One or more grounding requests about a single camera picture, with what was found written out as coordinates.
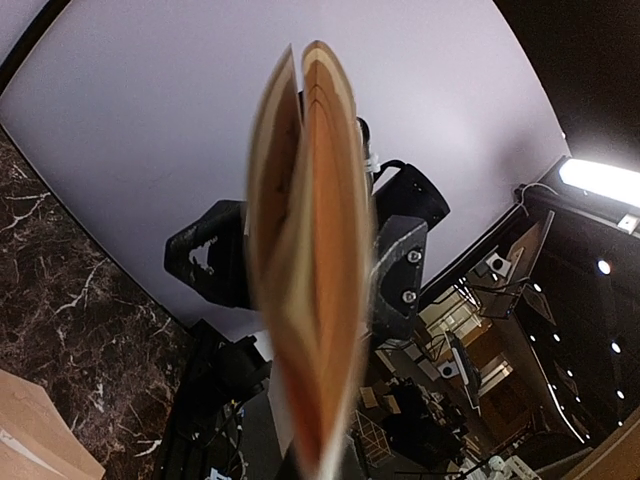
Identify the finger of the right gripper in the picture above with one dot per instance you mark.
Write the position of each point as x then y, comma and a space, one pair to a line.
401, 244
208, 255

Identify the grey paper sheet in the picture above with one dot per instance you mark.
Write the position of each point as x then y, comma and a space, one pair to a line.
310, 249

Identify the brown paper envelope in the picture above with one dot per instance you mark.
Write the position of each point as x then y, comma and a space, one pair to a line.
36, 443

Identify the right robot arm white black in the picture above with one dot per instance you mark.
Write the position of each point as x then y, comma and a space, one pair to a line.
407, 193

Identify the black frame post left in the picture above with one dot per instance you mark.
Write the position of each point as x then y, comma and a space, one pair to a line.
28, 40

